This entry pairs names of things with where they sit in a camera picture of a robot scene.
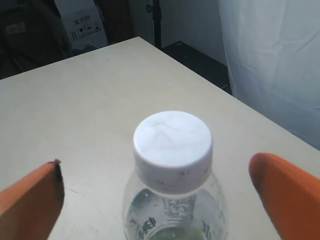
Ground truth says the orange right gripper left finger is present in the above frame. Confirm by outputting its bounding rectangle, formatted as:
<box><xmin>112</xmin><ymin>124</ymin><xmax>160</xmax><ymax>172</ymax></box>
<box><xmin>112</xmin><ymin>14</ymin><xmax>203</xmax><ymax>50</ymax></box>
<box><xmin>0</xmin><ymin>159</ymin><xmax>65</xmax><ymax>240</ymax></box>

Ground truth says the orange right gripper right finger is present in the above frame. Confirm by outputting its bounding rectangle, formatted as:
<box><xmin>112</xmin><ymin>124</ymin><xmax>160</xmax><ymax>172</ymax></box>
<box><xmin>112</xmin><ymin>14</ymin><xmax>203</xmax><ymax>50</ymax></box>
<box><xmin>248</xmin><ymin>153</ymin><xmax>320</xmax><ymax>240</ymax></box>

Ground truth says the clear plastic bottle white cap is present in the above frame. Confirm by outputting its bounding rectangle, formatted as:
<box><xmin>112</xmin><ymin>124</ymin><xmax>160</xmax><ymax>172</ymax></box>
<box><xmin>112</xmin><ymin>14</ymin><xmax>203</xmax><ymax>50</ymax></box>
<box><xmin>122</xmin><ymin>110</ymin><xmax>228</xmax><ymax>240</ymax></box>

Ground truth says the white backdrop cloth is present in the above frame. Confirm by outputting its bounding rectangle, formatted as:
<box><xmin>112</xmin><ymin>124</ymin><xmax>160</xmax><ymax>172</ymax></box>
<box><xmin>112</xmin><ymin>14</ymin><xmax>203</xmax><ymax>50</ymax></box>
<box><xmin>218</xmin><ymin>0</ymin><xmax>320</xmax><ymax>149</ymax></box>

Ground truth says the dark chair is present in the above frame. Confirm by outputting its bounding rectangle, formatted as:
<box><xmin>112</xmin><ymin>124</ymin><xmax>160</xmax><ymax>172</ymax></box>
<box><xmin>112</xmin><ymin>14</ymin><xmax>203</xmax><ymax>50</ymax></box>
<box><xmin>0</xmin><ymin>0</ymin><xmax>66</xmax><ymax>79</ymax></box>

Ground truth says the white cardboard box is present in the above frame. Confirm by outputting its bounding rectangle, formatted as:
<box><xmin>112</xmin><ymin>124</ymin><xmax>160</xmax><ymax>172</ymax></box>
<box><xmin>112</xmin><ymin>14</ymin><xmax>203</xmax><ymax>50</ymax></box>
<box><xmin>54</xmin><ymin>0</ymin><xmax>108</xmax><ymax>56</ymax></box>

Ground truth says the black tripod stand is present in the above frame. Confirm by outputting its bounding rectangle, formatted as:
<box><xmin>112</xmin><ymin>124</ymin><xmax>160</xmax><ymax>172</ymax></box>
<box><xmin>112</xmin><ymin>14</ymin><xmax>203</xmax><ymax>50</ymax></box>
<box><xmin>146</xmin><ymin>0</ymin><xmax>162</xmax><ymax>50</ymax></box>

